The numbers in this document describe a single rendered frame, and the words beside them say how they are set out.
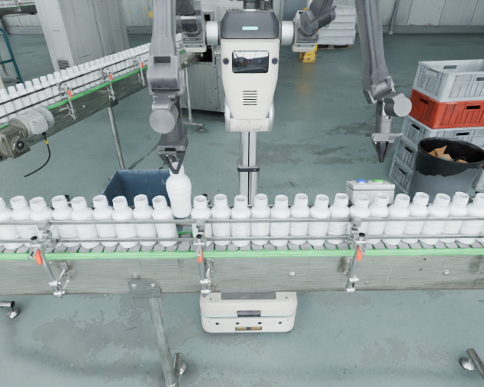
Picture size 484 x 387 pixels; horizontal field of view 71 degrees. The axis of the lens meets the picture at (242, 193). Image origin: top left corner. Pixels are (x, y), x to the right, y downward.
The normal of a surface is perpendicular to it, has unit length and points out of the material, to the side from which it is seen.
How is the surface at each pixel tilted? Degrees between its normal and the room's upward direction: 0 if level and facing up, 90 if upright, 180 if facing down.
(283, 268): 90
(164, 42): 54
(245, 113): 90
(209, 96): 91
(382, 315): 0
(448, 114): 90
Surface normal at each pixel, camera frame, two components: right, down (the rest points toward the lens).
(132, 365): 0.00, -0.84
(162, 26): 0.01, -0.06
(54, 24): -0.29, 0.52
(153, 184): 0.02, 0.55
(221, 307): 0.01, -0.44
